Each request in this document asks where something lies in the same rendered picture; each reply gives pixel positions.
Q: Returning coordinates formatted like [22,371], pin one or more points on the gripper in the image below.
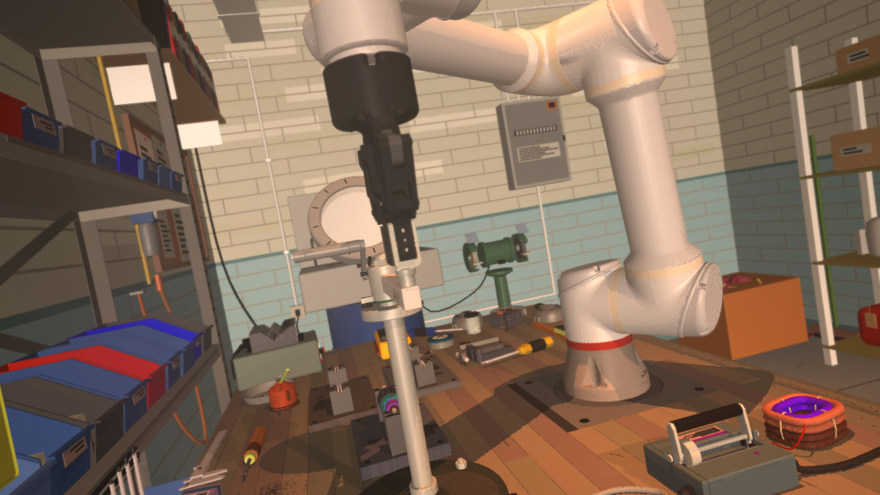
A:
[371,89]

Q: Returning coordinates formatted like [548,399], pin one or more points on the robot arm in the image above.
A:
[639,206]

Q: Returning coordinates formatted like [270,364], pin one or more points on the round magnifier lens head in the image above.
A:
[344,213]

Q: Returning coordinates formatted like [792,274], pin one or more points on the armature with coloured windings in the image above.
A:
[390,403]

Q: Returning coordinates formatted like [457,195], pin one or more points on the grey box machine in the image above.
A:
[330,285]

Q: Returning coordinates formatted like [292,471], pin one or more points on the green bench grinder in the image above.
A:
[496,256]

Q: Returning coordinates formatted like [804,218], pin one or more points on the blue drum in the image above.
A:
[350,328]

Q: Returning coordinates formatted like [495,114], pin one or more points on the yellow multimeter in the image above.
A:
[382,343]

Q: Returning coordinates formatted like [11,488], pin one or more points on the grey metal cup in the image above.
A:
[470,321]

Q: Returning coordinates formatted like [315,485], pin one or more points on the blue tape roll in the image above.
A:
[440,341]

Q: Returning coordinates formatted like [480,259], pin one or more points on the grey metal block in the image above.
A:
[507,318]

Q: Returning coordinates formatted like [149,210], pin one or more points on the grey bench vise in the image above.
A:
[489,350]

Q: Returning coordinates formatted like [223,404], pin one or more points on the grey metal dome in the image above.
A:
[548,315]

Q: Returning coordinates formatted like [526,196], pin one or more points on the grey electrical panel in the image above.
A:
[535,144]

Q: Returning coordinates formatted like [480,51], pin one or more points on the grey plate with two rests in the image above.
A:
[344,398]

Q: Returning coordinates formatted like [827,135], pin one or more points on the grey box with v-block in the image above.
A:
[275,357]

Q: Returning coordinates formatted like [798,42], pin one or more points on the orange tin with yellow stick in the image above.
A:
[282,395]

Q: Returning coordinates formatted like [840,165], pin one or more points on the white round dish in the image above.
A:
[256,397]

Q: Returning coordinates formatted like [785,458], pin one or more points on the white hex nut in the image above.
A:
[460,463]

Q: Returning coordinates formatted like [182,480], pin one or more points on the grey ceiling vent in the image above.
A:
[239,17]

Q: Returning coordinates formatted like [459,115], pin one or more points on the white metal gauge set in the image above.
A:
[205,474]

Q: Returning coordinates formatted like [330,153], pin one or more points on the grey metal shelf unit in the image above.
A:
[82,206]

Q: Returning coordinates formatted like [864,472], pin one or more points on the red storage bin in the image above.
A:
[103,361]

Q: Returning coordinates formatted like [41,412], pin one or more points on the orange cardboard box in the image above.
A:
[756,319]

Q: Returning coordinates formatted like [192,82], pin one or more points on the orange coil with purple core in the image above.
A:
[804,422]

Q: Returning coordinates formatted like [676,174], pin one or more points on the red canister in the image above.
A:
[870,324]

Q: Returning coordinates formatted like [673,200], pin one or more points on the white lamp switch block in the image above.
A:
[408,297]

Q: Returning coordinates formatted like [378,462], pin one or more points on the grey magnifier lamp post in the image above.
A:
[407,385]

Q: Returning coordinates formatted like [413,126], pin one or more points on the white wall conduit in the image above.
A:
[271,172]

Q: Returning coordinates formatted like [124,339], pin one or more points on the grey rest with base plate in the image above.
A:
[385,447]

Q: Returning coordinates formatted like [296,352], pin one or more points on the white frame shelf unit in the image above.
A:
[815,206]

